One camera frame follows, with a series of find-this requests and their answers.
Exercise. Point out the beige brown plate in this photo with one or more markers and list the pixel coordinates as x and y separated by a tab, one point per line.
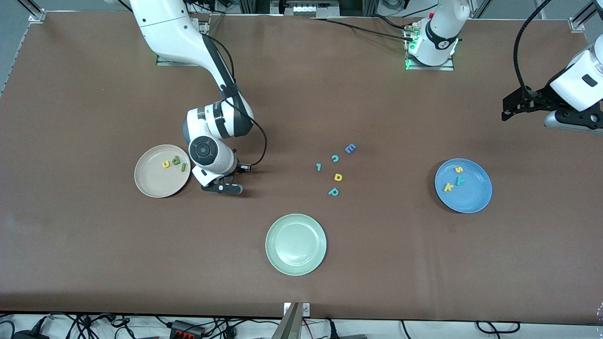
160	183

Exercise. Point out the black power plug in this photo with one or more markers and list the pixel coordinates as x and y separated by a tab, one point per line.
28	335

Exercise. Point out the teal letter p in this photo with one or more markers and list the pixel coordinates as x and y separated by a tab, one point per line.
333	191

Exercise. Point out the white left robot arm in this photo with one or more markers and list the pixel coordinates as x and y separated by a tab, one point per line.
443	28

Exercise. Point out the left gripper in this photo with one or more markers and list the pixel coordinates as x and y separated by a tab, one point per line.
538	96

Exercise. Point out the white metal bracket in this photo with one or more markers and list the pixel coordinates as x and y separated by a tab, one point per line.
306	309

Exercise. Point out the aluminium frame corner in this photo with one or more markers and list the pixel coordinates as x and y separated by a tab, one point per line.
35	12
584	16

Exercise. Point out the grey background device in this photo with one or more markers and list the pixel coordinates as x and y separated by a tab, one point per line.
306	8

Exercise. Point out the blue letter E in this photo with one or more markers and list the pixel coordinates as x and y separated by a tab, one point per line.
350	149

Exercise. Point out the pale green plate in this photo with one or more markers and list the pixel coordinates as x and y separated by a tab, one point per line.
296	244

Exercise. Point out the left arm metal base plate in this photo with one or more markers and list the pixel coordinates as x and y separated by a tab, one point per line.
431	68

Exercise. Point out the blue plate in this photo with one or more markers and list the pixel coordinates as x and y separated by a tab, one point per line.
473	195

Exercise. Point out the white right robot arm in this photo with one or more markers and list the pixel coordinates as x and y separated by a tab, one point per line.
165	28

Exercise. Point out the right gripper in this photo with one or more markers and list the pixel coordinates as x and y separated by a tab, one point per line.
239	168

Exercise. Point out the brown table cover sheet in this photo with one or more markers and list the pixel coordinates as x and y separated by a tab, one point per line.
94	259

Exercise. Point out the aluminium profile post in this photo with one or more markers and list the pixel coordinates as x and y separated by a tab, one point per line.
288	325

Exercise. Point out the yellow letter k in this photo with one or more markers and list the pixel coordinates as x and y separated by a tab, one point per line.
448	187

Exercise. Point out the black power strip red switches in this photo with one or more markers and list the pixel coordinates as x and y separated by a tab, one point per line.
188	328

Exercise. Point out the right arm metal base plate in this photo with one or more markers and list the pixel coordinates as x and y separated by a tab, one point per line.
176	62

